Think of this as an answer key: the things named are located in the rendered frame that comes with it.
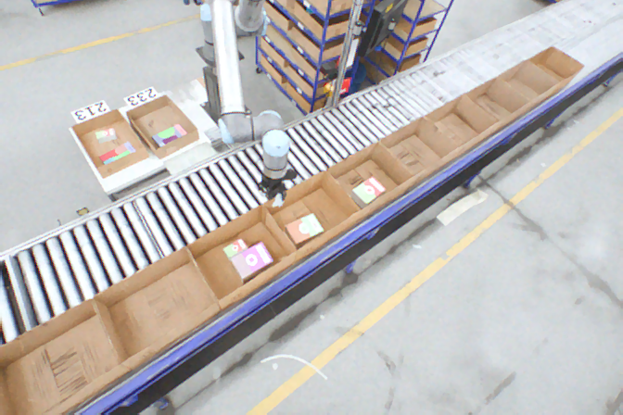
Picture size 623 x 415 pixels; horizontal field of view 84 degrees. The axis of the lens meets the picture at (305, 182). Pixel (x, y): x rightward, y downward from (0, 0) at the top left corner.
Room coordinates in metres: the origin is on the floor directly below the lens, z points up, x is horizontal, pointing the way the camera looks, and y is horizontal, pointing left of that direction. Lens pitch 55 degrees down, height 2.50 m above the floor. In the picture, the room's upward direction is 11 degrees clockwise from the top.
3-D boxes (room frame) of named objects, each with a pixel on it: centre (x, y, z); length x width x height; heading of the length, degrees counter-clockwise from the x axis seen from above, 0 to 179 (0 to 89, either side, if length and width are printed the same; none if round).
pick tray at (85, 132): (1.18, 1.20, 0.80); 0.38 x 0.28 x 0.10; 49
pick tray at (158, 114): (1.39, 0.96, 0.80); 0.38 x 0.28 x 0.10; 51
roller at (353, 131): (1.73, -0.27, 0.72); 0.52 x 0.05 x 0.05; 45
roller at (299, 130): (1.50, -0.04, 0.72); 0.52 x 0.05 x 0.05; 45
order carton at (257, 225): (0.59, 0.22, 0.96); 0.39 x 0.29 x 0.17; 135
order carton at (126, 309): (0.31, 0.49, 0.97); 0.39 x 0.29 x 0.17; 135
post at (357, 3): (1.94, -0.08, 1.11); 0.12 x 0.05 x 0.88; 135
